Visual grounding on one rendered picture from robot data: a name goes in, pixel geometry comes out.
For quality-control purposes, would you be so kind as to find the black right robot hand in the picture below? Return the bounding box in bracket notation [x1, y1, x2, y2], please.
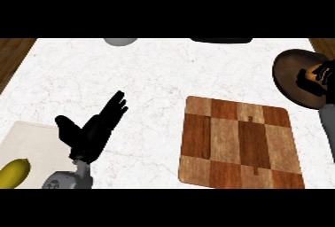
[295, 59, 335, 105]

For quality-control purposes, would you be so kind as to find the black flat appliance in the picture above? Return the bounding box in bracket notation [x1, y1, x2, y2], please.
[190, 37, 254, 44]

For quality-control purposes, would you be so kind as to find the golden brown croissant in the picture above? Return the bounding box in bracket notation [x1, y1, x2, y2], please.
[305, 63, 329, 85]

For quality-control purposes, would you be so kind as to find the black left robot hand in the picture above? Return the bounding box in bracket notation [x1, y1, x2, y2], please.
[53, 90, 130, 165]

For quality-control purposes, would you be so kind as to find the yellow banana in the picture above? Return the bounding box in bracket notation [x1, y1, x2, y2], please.
[0, 158, 32, 190]

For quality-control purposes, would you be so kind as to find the checkered wooden cutting board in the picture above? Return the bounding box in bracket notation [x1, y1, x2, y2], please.
[177, 95, 305, 190]

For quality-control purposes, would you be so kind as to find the dark brown round pan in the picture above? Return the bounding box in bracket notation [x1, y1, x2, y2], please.
[271, 49, 332, 111]

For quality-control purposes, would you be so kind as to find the grey round bowl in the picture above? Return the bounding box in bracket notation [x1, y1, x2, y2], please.
[102, 37, 139, 47]

